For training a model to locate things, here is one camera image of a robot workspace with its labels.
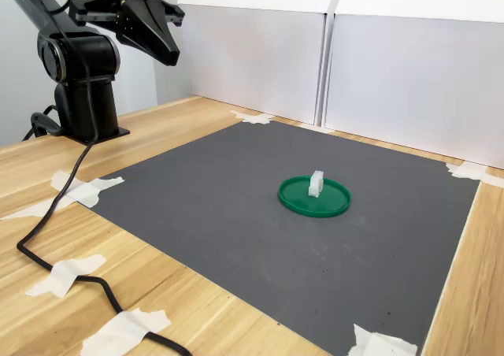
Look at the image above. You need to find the round green lid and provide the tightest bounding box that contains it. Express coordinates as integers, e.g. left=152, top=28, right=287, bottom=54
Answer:
left=277, top=175, right=353, bottom=219

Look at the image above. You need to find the black table clamp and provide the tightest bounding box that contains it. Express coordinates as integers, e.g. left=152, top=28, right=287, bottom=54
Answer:
left=22, top=103, right=66, bottom=141

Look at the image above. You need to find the white tape piece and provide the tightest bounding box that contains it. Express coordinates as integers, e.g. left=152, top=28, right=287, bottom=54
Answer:
left=347, top=323, right=419, bottom=356
left=0, top=169, right=126, bottom=221
left=80, top=307, right=172, bottom=356
left=445, top=160, right=504, bottom=188
left=24, top=254, right=108, bottom=299
left=229, top=109, right=276, bottom=126

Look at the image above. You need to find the white partition panel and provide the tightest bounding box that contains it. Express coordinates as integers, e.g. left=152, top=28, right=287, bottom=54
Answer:
left=321, top=0, right=504, bottom=170
left=176, top=0, right=344, bottom=127

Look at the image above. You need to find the dark grey mat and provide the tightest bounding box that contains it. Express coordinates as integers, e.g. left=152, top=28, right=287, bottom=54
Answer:
left=88, top=118, right=483, bottom=356

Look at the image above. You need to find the small white plastic terminal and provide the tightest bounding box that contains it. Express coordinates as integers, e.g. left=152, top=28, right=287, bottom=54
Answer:
left=307, top=169, right=326, bottom=198

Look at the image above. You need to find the black taped camera cable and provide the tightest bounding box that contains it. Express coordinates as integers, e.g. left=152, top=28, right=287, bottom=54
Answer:
left=16, top=0, right=194, bottom=356

